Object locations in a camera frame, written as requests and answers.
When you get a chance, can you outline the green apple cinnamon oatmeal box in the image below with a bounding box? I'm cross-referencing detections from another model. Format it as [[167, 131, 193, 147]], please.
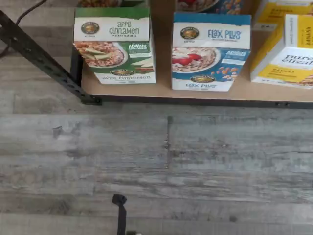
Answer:
[[72, 7, 157, 85]]

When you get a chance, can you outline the tan low shelf board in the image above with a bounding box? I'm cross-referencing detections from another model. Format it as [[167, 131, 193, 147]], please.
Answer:
[[80, 0, 313, 102]]

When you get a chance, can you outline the yellow purely elizabeth granola box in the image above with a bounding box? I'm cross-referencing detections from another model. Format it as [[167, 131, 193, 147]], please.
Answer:
[[250, 14, 313, 90], [253, 0, 313, 32]]

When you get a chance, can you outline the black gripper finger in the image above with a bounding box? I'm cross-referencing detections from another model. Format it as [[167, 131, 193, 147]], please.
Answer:
[[112, 194, 128, 235]]

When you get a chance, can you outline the black power cable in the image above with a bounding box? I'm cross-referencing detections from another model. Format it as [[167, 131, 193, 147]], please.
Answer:
[[0, 0, 47, 57]]

